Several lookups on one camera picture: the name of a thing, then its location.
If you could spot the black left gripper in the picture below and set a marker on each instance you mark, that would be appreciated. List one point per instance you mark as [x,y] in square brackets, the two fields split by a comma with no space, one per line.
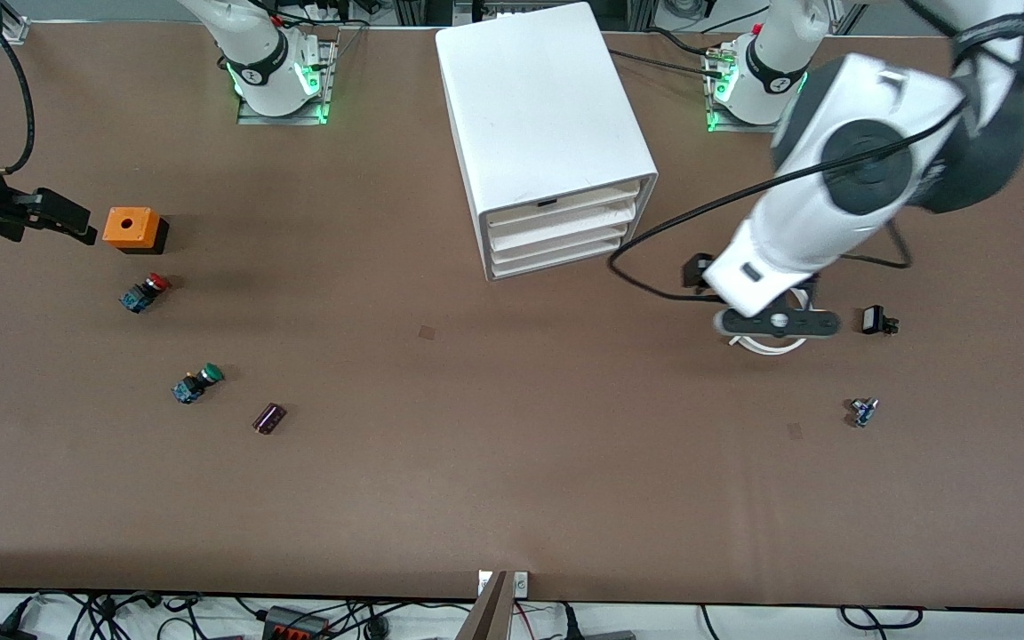
[700,269]

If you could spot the white plastic drawer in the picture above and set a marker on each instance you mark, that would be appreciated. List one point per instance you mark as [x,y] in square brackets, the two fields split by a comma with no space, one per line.
[559,254]
[583,197]
[561,239]
[565,221]

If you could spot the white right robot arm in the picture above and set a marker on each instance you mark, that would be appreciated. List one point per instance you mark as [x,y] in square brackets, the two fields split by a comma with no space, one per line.
[263,62]

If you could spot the white drawer cabinet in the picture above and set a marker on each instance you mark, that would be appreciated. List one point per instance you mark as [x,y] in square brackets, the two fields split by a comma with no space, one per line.
[539,107]

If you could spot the white curved plastic strip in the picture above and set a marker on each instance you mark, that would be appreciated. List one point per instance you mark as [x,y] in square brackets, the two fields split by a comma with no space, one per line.
[774,348]

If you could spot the small black plastic component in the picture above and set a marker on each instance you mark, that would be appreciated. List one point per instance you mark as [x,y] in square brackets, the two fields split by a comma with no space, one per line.
[873,320]

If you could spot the small blue electronic component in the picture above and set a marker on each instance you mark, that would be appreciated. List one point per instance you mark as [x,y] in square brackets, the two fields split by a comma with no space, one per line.
[862,412]

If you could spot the maroon cylindrical capacitor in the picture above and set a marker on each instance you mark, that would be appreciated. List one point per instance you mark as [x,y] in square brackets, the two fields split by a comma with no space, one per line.
[268,419]

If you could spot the black power adapter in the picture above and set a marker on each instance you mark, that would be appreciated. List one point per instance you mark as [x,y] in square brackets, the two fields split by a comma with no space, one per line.
[1,633]

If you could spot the black orange power strip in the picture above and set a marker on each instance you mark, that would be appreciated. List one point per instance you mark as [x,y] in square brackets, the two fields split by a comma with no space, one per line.
[292,625]

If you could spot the orange button enclosure box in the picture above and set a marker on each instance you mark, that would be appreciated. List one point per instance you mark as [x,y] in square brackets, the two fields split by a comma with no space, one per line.
[134,233]

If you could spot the red push button switch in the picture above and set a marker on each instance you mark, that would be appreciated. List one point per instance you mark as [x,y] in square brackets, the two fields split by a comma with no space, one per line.
[139,298]

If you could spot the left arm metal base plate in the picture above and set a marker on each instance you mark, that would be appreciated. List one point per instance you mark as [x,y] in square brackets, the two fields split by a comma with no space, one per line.
[743,128]

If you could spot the green push button switch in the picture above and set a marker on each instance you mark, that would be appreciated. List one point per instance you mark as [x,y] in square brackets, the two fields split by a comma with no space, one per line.
[188,389]

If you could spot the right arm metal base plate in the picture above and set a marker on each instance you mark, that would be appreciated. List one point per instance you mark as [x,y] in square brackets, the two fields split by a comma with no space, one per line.
[328,67]

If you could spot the white mounting bracket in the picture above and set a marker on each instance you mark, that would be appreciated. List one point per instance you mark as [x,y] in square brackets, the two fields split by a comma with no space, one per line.
[483,582]
[521,584]

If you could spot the grey camera stand post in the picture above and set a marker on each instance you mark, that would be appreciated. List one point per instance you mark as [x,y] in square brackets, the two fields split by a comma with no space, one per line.
[487,613]

